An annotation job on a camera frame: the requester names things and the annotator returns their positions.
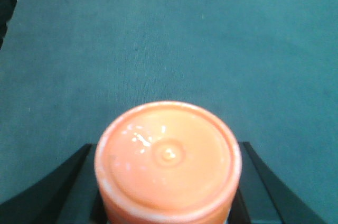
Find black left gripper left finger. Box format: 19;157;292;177
1;144;107;223

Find orange cylindrical capacitor 4680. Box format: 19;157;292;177
95;101;242;223

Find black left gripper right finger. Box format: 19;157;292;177
228;142;326;223

